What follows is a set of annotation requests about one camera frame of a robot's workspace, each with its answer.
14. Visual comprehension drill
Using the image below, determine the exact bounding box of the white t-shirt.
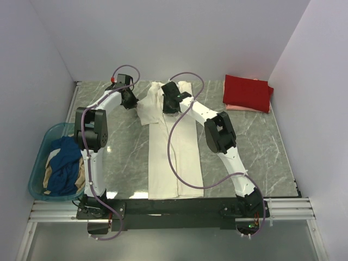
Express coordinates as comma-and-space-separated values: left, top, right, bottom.
137, 82, 204, 200

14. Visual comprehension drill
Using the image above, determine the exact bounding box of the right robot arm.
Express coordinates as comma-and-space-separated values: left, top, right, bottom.
161, 81, 266, 218

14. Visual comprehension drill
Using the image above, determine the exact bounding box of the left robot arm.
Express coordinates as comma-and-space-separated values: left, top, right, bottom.
74, 74, 138, 219

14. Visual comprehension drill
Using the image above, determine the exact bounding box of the folded red t-shirt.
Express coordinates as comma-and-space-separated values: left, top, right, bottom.
222, 74, 274, 113

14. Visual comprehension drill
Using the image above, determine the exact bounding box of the blue t-shirt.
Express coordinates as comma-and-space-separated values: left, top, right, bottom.
47, 136, 82, 196

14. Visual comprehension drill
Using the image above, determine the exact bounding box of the beige t-shirt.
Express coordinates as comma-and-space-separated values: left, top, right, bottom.
43, 149, 85, 195

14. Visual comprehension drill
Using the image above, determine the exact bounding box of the teal plastic basket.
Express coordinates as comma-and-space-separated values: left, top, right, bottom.
28, 122, 84, 202

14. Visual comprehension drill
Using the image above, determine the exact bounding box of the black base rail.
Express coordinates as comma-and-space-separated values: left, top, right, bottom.
76, 197, 270, 234

